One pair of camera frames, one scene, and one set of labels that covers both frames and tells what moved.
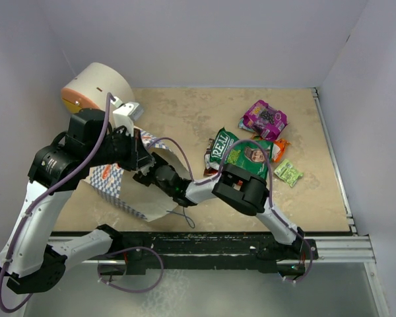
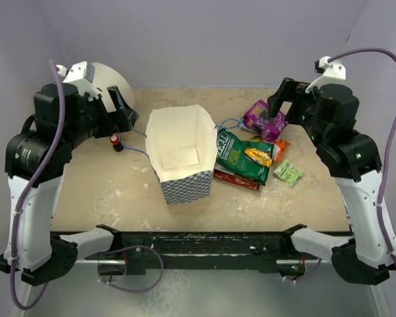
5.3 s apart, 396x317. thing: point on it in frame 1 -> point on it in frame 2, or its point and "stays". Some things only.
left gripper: x=138 y=155 -> x=121 y=121
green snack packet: x=286 y=171 stays
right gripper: x=146 y=179 -> x=290 y=90
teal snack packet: x=241 y=124 stays
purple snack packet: x=266 y=121 stays
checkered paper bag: x=126 y=191 -> x=181 y=140
